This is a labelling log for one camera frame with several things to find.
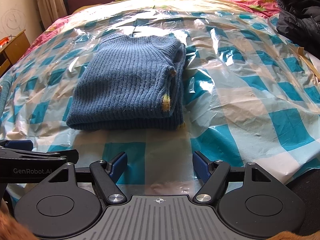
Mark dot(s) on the teal knitted cloth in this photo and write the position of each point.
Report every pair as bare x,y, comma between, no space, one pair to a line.
5,95

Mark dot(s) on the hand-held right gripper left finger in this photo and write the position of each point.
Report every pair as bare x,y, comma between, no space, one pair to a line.
117,167

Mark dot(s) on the brown tape strip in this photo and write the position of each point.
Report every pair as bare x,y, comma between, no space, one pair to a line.
308,62

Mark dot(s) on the pink floral blanket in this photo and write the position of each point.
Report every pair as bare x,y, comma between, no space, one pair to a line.
240,0

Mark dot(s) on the beige curtain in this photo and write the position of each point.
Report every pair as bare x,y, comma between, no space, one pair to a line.
48,2

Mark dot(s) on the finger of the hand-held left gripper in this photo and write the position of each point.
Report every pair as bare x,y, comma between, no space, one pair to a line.
37,154
21,144

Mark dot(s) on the black padded jacket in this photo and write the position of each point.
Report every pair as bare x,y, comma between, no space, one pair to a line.
300,17

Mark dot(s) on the checkered clear plastic sheet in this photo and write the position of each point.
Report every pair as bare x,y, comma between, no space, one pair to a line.
245,90

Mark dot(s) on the blue knitted striped sweater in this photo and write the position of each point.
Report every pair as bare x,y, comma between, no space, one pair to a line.
127,85

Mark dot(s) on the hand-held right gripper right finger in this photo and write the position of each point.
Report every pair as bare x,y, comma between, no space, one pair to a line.
201,166

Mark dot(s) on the wooden side desk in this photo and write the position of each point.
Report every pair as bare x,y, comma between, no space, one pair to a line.
15,47

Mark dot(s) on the orange fuzzy sleeve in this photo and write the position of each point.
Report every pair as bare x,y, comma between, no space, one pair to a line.
297,236
12,225

